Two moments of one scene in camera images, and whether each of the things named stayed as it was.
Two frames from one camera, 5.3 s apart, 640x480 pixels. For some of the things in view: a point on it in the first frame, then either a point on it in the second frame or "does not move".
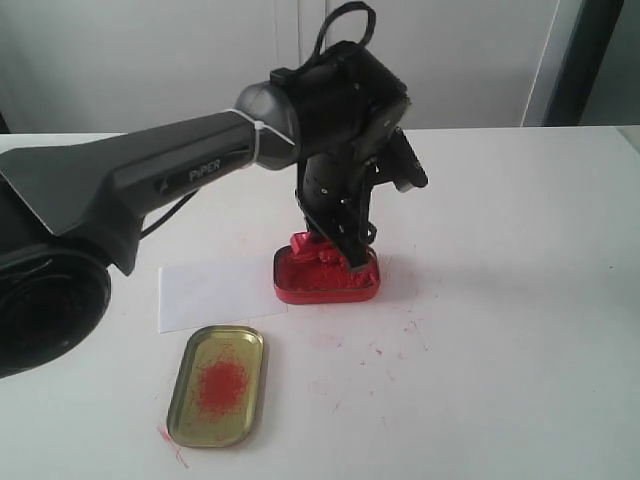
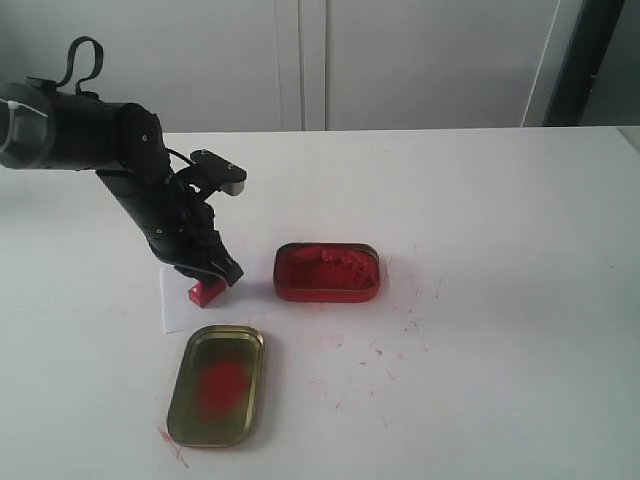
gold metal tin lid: (217, 387) does not move
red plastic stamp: (308, 244) to (202, 291)
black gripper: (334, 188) to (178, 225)
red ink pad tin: (320, 278) does not move
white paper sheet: (197, 296) does not move
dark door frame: (600, 82) does not move
